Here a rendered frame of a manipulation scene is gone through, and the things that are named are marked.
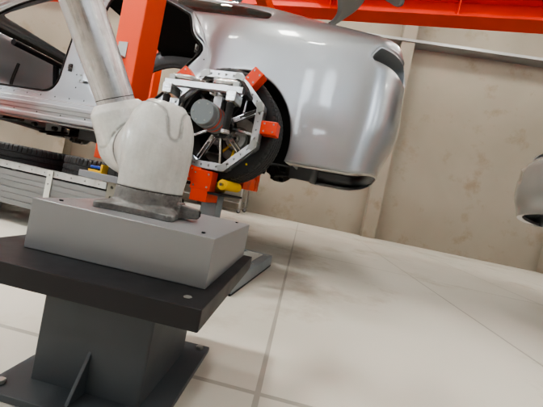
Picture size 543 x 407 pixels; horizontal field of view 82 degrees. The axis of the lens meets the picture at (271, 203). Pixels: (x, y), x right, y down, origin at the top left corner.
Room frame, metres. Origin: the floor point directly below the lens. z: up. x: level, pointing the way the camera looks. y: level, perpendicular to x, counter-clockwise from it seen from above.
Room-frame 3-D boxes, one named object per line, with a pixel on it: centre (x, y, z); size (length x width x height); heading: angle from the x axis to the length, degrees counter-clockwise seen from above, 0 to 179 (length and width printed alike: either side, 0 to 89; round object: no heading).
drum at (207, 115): (1.67, 0.41, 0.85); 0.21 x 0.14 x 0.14; 167
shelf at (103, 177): (1.46, 0.67, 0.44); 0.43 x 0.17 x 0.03; 77
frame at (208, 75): (1.74, 0.39, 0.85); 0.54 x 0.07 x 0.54; 77
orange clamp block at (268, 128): (1.68, 0.09, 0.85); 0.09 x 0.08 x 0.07; 77
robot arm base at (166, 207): (0.77, 0.28, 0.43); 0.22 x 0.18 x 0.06; 91
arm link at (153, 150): (0.78, 0.31, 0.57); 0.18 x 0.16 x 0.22; 42
